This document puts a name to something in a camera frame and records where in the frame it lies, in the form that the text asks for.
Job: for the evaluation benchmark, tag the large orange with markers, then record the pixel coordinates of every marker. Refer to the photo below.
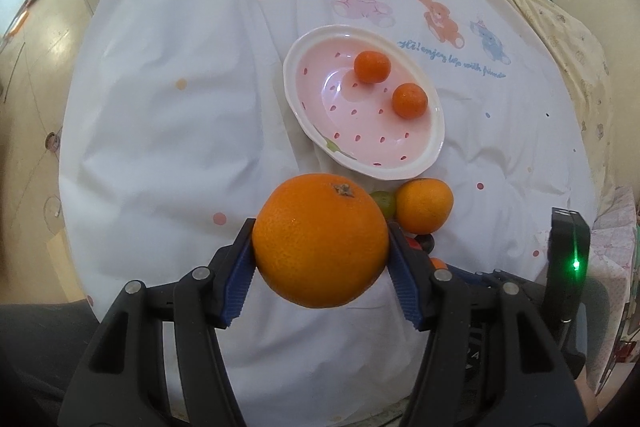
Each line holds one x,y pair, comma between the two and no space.
320,242

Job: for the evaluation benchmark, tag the person's right forearm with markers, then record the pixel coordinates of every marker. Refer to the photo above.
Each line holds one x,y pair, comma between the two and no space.
586,403

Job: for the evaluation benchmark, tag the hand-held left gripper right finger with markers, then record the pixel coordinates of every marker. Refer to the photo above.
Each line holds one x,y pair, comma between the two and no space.
403,278

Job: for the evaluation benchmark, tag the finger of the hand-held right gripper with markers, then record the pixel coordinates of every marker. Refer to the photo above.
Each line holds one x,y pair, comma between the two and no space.
480,278

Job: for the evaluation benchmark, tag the white printed blanket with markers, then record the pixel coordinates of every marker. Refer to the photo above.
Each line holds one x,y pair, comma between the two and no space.
200,132

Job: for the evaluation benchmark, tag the yellow patterned blanket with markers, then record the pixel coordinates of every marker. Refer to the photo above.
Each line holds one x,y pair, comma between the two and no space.
560,32

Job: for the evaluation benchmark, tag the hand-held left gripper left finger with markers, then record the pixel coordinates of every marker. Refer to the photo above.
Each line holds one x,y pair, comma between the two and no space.
240,278

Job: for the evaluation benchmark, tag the pink patterned cloth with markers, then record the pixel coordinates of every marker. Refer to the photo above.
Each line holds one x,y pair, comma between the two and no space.
620,232

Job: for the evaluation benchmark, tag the red cherry tomato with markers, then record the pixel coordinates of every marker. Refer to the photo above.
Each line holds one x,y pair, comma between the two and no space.
413,243

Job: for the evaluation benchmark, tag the medium orange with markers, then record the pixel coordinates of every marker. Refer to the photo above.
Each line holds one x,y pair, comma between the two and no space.
425,207

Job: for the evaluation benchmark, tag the small tangerine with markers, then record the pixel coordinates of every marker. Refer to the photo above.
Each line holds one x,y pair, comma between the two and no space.
438,263
409,100
372,67

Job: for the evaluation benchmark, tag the pink spotted bowl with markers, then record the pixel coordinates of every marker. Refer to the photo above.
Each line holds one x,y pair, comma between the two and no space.
370,142

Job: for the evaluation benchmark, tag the dark purple grape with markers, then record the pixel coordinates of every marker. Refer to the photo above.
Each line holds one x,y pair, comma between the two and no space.
428,243

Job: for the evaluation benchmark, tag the green grape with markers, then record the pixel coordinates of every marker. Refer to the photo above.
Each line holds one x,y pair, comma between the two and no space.
385,201

